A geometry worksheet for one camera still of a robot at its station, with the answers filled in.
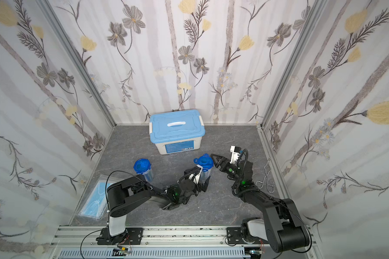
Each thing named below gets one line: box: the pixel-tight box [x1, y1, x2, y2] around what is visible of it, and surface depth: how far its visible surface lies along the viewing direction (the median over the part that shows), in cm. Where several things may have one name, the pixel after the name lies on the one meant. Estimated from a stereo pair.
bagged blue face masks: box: [78, 174, 109, 221], surface depth 85 cm
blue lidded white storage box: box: [149, 109, 206, 155], surface depth 98 cm
